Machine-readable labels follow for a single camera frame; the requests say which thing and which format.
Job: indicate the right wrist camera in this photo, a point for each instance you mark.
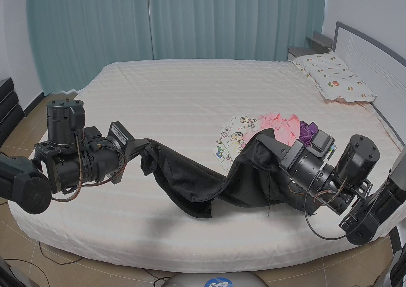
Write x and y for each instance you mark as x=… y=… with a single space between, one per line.
x=323 y=141

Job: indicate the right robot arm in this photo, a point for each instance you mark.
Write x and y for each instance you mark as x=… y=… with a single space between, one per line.
x=358 y=158

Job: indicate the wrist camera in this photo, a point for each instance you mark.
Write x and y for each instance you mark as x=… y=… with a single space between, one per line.
x=323 y=141
x=121 y=136

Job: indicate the purple garment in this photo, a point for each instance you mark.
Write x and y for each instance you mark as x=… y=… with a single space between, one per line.
x=307 y=132

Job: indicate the black chest of drawers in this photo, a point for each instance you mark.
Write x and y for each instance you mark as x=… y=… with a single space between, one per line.
x=8 y=108

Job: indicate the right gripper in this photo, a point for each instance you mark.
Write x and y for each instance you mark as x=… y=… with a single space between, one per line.
x=312 y=174

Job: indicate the pink garment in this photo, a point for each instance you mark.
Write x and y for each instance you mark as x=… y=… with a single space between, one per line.
x=282 y=127

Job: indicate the bed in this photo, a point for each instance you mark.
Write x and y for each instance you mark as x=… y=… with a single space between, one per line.
x=177 y=98

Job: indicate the grey white bedside table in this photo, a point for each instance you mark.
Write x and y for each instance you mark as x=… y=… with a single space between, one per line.
x=304 y=51

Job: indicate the blue-green curtain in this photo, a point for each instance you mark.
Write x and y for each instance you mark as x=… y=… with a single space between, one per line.
x=88 y=19
x=234 y=9

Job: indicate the white printed pillow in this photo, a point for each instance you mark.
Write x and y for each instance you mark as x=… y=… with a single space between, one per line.
x=336 y=76

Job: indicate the black T-shirt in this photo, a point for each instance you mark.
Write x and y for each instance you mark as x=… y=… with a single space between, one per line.
x=196 y=181

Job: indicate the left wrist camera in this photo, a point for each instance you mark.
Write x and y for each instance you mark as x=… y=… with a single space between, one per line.
x=121 y=136

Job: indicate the white printed pyjama top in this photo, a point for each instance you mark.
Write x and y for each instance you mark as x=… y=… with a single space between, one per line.
x=233 y=139

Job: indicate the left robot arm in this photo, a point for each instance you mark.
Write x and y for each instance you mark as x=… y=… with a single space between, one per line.
x=65 y=120

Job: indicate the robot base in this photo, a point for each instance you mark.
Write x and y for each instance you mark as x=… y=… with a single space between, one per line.
x=190 y=281

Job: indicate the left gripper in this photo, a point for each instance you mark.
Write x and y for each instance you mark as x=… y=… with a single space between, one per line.
x=98 y=162

